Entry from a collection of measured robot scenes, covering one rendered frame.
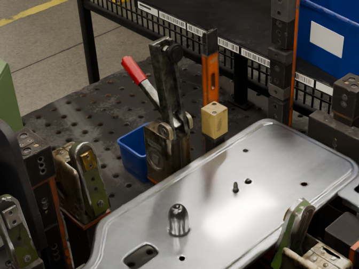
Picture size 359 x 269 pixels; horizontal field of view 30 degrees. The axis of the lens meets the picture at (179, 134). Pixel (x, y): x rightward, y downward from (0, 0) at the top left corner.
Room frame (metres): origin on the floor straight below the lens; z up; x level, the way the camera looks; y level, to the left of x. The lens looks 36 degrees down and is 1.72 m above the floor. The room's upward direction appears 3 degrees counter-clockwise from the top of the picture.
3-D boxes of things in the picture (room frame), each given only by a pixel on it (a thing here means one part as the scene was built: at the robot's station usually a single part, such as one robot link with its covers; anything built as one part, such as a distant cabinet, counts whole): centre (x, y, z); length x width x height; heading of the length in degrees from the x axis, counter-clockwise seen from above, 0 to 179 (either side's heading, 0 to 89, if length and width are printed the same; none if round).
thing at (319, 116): (0.99, -0.29, 0.85); 0.12 x 0.03 x 0.30; 41
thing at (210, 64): (1.01, -0.06, 0.95); 0.03 x 0.01 x 0.50; 131
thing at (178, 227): (0.74, 0.01, 1.02); 0.03 x 0.03 x 0.07
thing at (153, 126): (0.95, 0.02, 0.88); 0.07 x 0.06 x 0.35; 41
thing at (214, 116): (0.97, -0.06, 0.88); 0.04 x 0.04 x 0.36; 41
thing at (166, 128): (0.91, 0.02, 1.06); 0.03 x 0.01 x 0.03; 41
